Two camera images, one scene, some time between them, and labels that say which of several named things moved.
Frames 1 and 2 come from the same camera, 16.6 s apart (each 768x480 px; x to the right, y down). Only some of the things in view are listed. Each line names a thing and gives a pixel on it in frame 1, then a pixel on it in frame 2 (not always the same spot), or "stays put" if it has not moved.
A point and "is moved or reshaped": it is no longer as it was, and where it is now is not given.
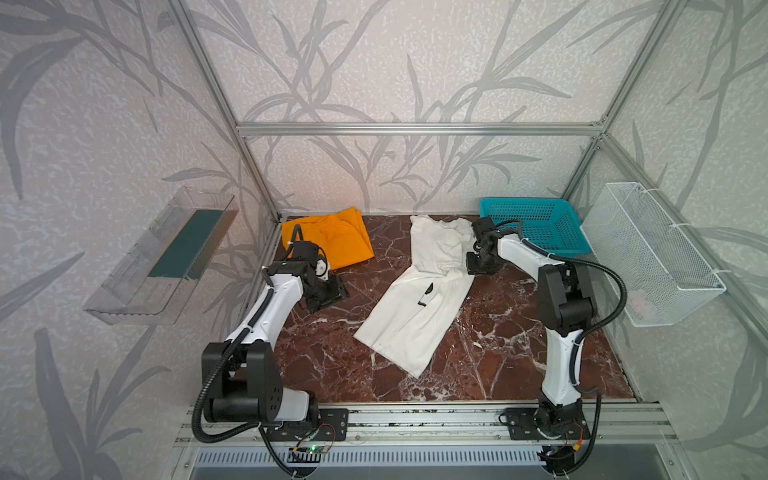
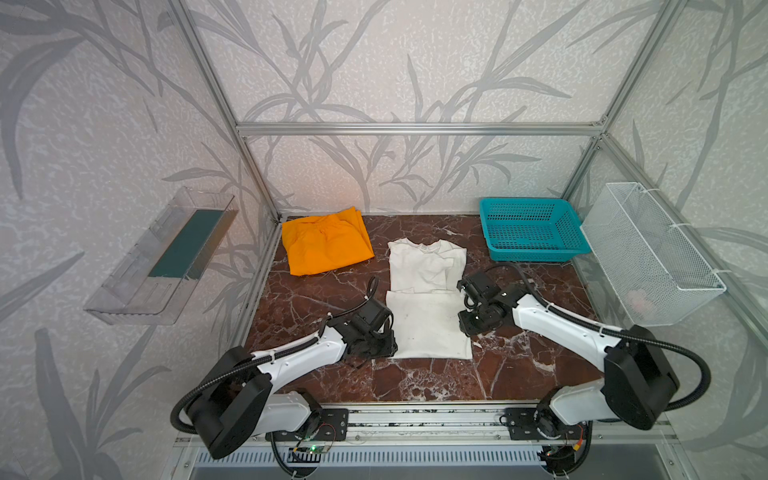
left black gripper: (327, 291) -> (382, 337)
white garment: (404, 330) is moved or reshaped
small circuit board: (312, 449) stays put
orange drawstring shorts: (341, 237) stays put
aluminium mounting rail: (613, 421) stays put
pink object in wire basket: (640, 304) stays put
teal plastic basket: (550, 224) stays put
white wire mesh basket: (667, 278) stays put
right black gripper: (480, 263) -> (470, 318)
